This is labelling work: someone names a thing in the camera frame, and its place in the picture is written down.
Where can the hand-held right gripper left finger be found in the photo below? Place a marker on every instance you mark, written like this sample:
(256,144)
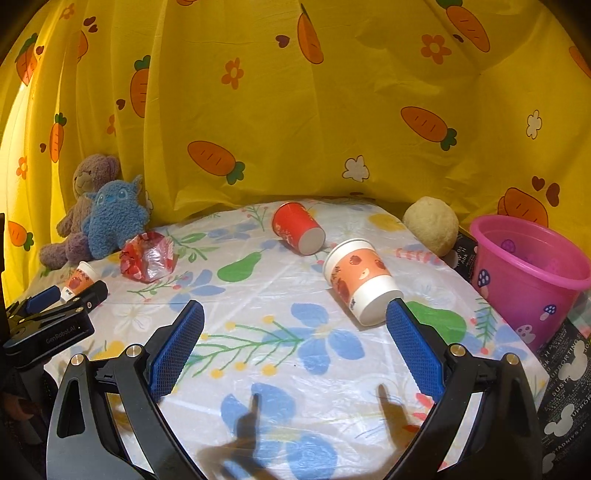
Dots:
(178,350)

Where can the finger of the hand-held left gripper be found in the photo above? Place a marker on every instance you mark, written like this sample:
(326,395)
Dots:
(44,297)
(85,299)

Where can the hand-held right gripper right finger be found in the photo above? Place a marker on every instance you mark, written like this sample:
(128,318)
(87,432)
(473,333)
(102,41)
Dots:
(413,350)

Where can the small white orange paper cup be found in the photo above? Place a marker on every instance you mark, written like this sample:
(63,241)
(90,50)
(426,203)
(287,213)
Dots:
(83,274)

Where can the large white orange paper cup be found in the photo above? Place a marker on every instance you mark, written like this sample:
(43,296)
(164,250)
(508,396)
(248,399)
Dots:
(355,272)

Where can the pink plastic bucket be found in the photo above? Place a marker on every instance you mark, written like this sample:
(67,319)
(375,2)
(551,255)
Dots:
(521,295)

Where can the crumpled red foil wrapper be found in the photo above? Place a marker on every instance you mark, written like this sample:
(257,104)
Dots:
(147,256)

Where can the blue plush toy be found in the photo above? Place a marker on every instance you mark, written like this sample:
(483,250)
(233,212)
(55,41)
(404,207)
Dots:
(115,217)

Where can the purple teddy bear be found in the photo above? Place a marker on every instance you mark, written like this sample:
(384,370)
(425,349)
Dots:
(90,175)

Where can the cream plush ball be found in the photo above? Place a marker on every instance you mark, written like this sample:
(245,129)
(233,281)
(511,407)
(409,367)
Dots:
(431,226)

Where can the black printed cloth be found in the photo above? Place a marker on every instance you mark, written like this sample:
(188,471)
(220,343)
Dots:
(563,392)

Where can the red paper cup white inside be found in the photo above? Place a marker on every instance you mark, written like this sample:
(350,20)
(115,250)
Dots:
(291,224)

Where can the yellow carrot print curtain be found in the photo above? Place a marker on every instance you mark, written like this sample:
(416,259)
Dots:
(323,115)

